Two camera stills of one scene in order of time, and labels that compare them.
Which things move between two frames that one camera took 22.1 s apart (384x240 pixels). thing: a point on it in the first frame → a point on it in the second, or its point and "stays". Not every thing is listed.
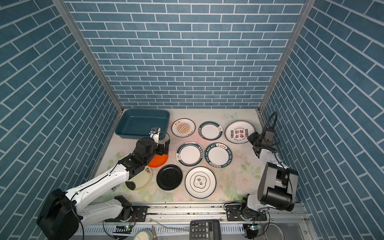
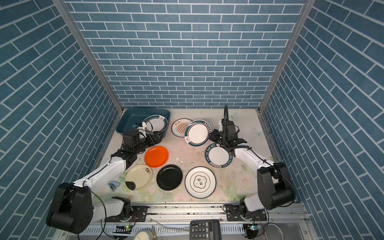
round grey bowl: (274, 232) stays
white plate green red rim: (210, 131) → (156, 123)
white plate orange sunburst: (183, 127) stays
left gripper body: (159, 150) → (143, 143)
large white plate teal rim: (190, 154) → (197, 133)
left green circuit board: (126, 229) stays
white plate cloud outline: (200, 182) stays
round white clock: (143, 234) stays
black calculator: (205, 229) stays
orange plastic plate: (158, 160) stays
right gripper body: (255, 139) → (219, 138)
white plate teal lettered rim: (218, 155) stays
